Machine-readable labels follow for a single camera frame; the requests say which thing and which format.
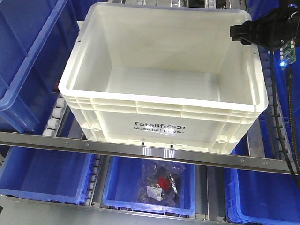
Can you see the white roller track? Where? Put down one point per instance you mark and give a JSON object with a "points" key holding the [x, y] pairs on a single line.
{"points": [[56, 116]]}

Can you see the white plastic tote crate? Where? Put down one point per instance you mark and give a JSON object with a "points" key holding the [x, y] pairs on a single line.
{"points": [[164, 77]]}

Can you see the green circuit board right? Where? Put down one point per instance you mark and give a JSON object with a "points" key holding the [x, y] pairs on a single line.
{"points": [[287, 54]]}

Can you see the blue bin upper left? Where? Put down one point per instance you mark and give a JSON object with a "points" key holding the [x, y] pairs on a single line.
{"points": [[36, 39]]}

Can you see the blue bin centre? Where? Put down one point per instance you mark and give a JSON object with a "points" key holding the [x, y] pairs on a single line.
{"points": [[121, 184]]}

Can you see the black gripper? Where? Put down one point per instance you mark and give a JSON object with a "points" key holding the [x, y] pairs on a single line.
{"points": [[272, 30]]}

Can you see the clear bagged item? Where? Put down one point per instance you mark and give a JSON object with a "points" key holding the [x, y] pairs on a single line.
{"points": [[160, 182]]}

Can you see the blue bin lower right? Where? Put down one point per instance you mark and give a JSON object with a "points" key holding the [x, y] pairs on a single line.
{"points": [[253, 197]]}

